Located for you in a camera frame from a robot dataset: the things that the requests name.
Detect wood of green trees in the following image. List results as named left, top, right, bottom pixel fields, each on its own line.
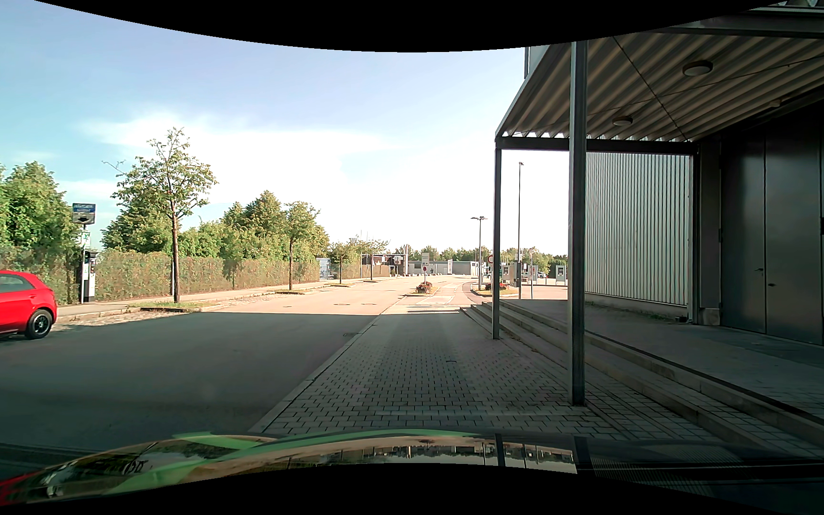
left=0, top=141, right=331, bottom=267

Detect long green hedge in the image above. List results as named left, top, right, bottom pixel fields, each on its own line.
left=0, top=245, right=321, bottom=305

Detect grey asphalt road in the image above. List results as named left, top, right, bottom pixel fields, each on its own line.
left=0, top=275, right=472, bottom=494

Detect ticket machine with blue sign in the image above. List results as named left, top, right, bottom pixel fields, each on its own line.
left=72, top=202, right=98, bottom=304

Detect row of distant trees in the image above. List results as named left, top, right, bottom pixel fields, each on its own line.
left=392, top=244, right=569, bottom=276

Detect car's own bonnet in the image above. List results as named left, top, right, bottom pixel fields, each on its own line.
left=0, top=428, right=824, bottom=510

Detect red brick paved strip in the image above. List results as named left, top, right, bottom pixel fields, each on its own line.
left=249, top=280, right=824, bottom=460

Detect low distant buildings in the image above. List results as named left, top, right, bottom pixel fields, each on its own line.
left=316, top=252, right=569, bottom=281

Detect double-headed lamp post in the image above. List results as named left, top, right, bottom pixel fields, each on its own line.
left=471, top=216, right=488, bottom=290

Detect pavement beside hedge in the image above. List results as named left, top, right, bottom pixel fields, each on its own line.
left=56, top=275, right=413, bottom=324

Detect tall thin lamp post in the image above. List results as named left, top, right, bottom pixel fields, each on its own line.
left=515, top=162, right=525, bottom=300

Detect slender young tree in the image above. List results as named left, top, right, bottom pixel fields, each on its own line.
left=103, top=127, right=218, bottom=304

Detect grey metal-clad building with canopy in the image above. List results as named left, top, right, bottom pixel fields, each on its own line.
left=491, top=6, right=824, bottom=459

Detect small round-crowned tree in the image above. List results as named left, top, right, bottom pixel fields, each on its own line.
left=279, top=201, right=321, bottom=291

